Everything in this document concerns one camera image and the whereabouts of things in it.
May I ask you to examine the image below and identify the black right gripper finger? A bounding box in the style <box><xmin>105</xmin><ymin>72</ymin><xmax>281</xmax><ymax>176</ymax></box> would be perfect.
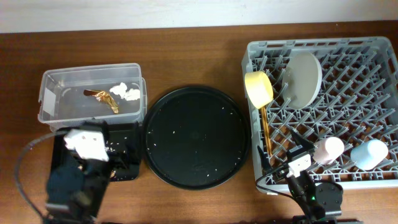
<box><xmin>257</xmin><ymin>146</ymin><xmax>273</xmax><ymax>176</ymax></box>
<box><xmin>290</xmin><ymin>129</ymin><xmax>315</xmax><ymax>155</ymax></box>

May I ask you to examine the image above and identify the pink plastic cup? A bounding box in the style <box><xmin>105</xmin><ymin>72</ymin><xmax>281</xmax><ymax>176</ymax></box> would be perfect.
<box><xmin>312</xmin><ymin>137</ymin><xmax>345</xmax><ymax>165</ymax></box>

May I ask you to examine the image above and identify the wooden chopstick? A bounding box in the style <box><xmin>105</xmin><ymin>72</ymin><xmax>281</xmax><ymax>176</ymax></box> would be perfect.
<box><xmin>259</xmin><ymin>107</ymin><xmax>272</xmax><ymax>156</ymax></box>
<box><xmin>261</xmin><ymin>107</ymin><xmax>274</xmax><ymax>157</ymax></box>

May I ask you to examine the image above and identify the white tissue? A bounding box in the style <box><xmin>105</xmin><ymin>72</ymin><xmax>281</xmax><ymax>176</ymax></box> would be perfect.
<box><xmin>109</xmin><ymin>82</ymin><xmax>141</xmax><ymax>101</ymax></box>

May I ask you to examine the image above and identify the gold foil wrapper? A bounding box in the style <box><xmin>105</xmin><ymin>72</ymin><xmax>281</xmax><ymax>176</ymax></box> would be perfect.
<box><xmin>83</xmin><ymin>90</ymin><xmax>119</xmax><ymax>114</ymax></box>

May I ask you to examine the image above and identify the grey round plate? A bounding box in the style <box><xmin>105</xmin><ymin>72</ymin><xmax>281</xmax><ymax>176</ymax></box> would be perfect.
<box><xmin>282</xmin><ymin>52</ymin><xmax>322</xmax><ymax>110</ymax></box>

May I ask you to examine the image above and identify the yellow bowl with food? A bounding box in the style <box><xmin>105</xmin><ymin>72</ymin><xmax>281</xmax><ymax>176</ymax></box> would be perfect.
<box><xmin>244</xmin><ymin>71</ymin><xmax>274</xmax><ymax>109</ymax></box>

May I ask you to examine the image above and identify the light blue cup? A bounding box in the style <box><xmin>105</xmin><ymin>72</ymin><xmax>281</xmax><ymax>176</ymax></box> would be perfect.
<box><xmin>350</xmin><ymin>139</ymin><xmax>388</xmax><ymax>170</ymax></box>

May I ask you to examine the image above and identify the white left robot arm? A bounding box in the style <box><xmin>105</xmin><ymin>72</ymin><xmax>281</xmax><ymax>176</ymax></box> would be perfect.
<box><xmin>44</xmin><ymin>122</ymin><xmax>141</xmax><ymax>223</ymax></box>

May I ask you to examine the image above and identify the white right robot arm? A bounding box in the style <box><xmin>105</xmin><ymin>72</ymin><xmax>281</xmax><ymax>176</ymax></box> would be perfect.
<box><xmin>255</xmin><ymin>129</ymin><xmax>343</xmax><ymax>223</ymax></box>

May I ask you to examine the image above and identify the grey dishwasher rack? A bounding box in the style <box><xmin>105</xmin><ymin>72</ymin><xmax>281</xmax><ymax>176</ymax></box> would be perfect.
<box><xmin>241</xmin><ymin>37</ymin><xmax>397</xmax><ymax>192</ymax></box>

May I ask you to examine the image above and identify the black rectangular tray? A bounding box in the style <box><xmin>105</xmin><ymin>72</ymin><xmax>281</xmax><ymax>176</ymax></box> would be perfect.
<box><xmin>50</xmin><ymin>123</ymin><xmax>141</xmax><ymax>182</ymax></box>

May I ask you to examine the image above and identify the clear plastic bin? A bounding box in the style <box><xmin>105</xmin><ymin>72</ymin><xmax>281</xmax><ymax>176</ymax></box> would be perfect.
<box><xmin>37</xmin><ymin>63</ymin><xmax>147</xmax><ymax>131</ymax></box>

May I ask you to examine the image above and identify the round black tray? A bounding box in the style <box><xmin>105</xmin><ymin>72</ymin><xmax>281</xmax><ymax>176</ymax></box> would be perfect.
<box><xmin>141</xmin><ymin>86</ymin><xmax>251</xmax><ymax>190</ymax></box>

